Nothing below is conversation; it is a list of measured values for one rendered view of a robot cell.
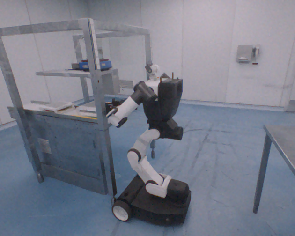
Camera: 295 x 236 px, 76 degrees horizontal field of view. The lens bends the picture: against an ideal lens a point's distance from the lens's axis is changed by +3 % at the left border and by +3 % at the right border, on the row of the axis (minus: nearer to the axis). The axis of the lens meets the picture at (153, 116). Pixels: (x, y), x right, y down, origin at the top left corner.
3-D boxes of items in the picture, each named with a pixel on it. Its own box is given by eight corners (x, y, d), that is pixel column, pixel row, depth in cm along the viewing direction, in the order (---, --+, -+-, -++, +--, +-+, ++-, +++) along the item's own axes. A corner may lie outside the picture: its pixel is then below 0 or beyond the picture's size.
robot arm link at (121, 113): (117, 131, 125) (141, 108, 124) (103, 117, 123) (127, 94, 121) (120, 127, 137) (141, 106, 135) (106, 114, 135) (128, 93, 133)
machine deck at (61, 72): (118, 72, 175) (117, 68, 174) (90, 78, 143) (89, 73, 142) (70, 71, 200) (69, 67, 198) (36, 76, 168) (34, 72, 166)
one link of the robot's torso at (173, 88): (184, 113, 161) (185, 71, 149) (172, 128, 132) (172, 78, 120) (153, 110, 173) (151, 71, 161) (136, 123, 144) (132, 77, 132)
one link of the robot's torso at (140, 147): (142, 157, 187) (170, 129, 163) (134, 166, 172) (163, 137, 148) (131, 146, 188) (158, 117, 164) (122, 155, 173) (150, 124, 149)
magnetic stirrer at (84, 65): (113, 68, 173) (112, 58, 169) (98, 71, 154) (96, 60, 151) (96, 68, 180) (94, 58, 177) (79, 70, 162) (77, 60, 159)
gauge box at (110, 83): (120, 92, 182) (118, 71, 175) (114, 94, 173) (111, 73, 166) (102, 91, 191) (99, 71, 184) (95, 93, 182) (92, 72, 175)
